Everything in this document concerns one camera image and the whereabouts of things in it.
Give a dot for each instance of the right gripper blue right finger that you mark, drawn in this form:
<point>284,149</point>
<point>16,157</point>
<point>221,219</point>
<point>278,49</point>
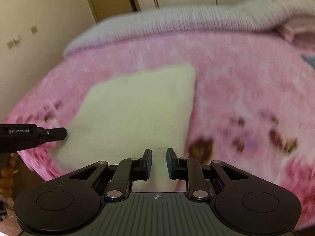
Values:
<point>188,170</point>

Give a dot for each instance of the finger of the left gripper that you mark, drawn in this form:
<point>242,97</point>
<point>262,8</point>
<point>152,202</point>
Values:
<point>51,135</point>

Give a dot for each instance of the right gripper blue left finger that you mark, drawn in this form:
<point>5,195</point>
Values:
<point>122,176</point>

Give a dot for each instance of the cream striped knit sweater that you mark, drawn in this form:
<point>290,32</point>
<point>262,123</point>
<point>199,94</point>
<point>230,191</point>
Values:
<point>123,117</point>

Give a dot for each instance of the person left hand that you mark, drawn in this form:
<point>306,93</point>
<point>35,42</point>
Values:
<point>7,174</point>

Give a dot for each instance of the pink rose bed blanket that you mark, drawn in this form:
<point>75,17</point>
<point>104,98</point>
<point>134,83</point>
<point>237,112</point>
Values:
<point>253,104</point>

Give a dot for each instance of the blue denim garment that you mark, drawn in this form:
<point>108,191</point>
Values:
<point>309,60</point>

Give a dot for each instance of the lavender striped quilt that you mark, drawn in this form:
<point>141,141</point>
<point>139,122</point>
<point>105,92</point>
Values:
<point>249,16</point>

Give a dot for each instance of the mauve pillow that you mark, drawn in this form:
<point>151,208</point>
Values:
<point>298,32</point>

